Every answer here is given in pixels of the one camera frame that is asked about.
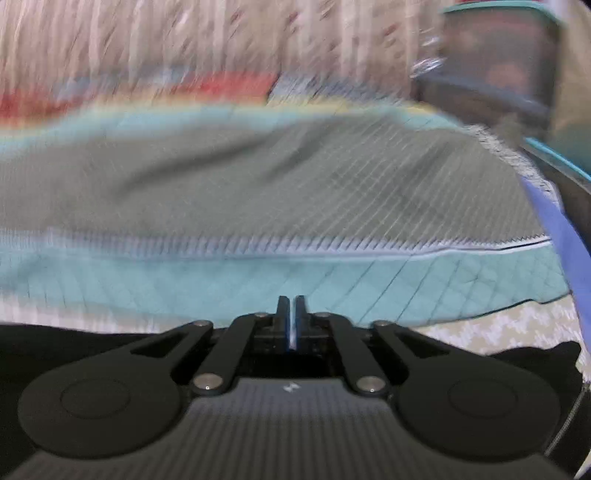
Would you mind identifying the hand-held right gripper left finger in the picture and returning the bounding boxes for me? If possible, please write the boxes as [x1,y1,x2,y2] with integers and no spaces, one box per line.
[130,295,293,398]

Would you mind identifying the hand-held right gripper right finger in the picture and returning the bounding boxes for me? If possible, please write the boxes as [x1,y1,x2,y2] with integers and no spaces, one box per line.
[294,295,452,398]

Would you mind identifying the black pants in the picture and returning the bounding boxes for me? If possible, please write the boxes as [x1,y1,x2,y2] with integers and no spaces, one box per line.
[0,322,583,477]

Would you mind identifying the grey and teal quilted blanket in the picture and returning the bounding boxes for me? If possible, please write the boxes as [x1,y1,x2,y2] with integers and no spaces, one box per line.
[0,104,571,334]

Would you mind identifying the white patterned bed sheet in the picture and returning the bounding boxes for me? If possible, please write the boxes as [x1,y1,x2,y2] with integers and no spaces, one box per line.
[0,295,583,358]

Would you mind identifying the blue cloth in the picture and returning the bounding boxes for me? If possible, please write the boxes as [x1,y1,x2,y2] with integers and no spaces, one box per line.
[518,174,591,374]

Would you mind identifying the floral striped curtain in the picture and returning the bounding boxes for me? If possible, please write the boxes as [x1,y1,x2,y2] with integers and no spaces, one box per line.
[0,0,446,100]

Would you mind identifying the dark tub with teal rim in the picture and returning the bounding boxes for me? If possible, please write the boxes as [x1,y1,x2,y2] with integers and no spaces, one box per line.
[519,137,591,222]

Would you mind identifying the storage box with teal lid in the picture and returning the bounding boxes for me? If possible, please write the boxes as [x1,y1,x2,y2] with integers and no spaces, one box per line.
[413,0,570,136]

